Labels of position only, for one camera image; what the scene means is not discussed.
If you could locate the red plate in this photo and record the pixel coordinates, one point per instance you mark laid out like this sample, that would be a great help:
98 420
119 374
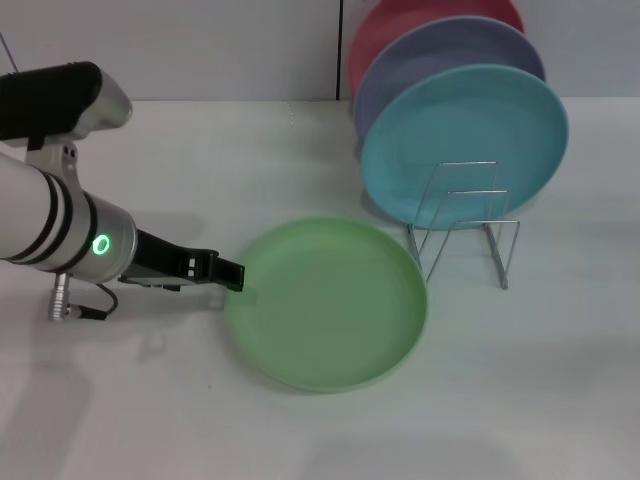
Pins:
400 20

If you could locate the green plate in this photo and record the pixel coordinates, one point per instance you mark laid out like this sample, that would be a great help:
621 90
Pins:
330 305

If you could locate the purple plate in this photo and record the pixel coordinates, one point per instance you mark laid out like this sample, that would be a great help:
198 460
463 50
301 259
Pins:
450 50

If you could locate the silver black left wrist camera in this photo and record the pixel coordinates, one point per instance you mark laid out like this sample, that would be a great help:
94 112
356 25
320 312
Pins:
55 100

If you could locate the light blue plate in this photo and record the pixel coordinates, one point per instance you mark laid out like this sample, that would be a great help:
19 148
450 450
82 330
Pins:
465 125

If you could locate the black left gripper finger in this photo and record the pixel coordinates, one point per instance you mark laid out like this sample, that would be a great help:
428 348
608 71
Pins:
231 275

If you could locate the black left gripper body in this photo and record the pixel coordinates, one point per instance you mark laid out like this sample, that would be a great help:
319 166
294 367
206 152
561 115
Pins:
160 260

